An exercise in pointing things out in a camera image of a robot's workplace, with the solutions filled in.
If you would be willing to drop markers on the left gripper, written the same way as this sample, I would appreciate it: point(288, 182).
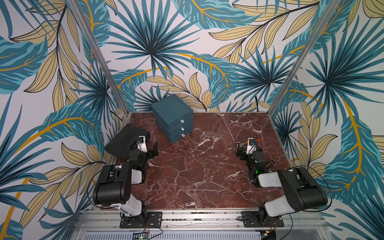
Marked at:
point(155, 152)

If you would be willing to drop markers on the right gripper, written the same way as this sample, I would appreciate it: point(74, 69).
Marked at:
point(242, 150)

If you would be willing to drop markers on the teal bottom drawer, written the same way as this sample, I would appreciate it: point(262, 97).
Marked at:
point(175, 135)

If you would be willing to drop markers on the teal drawer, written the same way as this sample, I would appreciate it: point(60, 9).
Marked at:
point(175, 135)
point(182, 127)
point(177, 123)

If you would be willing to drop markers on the teal top drawer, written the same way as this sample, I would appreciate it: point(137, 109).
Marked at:
point(177, 123)

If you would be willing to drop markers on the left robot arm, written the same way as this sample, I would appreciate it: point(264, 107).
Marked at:
point(113, 189)

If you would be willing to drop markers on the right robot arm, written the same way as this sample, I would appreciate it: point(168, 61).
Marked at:
point(301, 191)

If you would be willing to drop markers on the teal three-drawer cabinet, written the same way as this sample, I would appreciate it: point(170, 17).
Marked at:
point(171, 107)

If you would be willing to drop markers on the black cloth cover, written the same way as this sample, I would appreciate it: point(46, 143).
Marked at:
point(120, 146)

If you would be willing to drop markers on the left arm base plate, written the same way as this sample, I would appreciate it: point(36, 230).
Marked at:
point(150, 219)

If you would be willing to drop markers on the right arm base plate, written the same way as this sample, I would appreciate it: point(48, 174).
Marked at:
point(258, 219)

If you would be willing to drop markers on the aluminium front rail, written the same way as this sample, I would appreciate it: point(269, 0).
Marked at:
point(202, 224)

